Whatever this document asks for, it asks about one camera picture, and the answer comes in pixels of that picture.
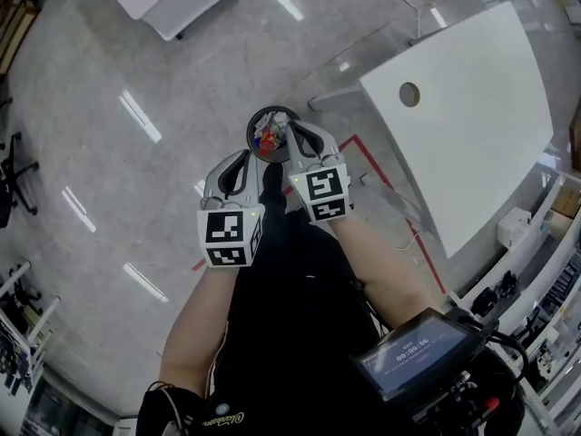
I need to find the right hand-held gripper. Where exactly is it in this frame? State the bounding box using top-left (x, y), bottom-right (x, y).
top-left (284, 122), bottom-right (354, 224)

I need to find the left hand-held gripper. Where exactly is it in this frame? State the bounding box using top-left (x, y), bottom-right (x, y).
top-left (196, 150), bottom-right (266, 270)

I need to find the black round trash bin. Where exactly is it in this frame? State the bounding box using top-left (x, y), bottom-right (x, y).
top-left (246, 104), bottom-right (303, 164)

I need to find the pile of colourful trash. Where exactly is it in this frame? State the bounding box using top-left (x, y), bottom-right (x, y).
top-left (251, 111), bottom-right (291, 156)

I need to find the person's right forearm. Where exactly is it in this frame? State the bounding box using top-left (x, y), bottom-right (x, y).
top-left (330, 218), bottom-right (428, 327)

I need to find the person's left forearm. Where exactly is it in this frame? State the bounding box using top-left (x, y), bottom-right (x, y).
top-left (158, 261), bottom-right (242, 400)

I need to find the person's black clothing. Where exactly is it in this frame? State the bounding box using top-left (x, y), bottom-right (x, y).
top-left (135, 163), bottom-right (518, 436)

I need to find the white table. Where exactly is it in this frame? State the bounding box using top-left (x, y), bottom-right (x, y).
top-left (308, 1), bottom-right (556, 260)

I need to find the small white box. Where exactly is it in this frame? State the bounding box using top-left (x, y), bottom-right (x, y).
top-left (496, 208), bottom-right (533, 250)

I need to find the black office chair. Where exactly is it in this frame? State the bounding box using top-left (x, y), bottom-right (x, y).
top-left (0, 131), bottom-right (41, 230)

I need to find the brown cardboard box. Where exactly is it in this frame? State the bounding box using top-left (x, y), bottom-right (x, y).
top-left (549, 185), bottom-right (581, 220)

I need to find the white long counter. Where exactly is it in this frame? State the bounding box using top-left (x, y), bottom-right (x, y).
top-left (447, 170), bottom-right (581, 420)

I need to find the wooden shelf rack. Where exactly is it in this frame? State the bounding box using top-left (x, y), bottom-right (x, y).
top-left (0, 0), bottom-right (41, 79)

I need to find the black recorder monitor screen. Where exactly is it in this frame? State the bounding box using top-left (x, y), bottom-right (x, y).
top-left (348, 307), bottom-right (483, 403)

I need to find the white metal desk frame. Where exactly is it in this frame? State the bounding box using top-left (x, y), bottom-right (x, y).
top-left (0, 260), bottom-right (62, 362)

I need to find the black thick rig cable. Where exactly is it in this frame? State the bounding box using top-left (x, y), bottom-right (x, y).
top-left (480, 327), bottom-right (532, 383)

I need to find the black camera rig body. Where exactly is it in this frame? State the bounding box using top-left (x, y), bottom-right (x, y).
top-left (403, 306), bottom-right (533, 436)

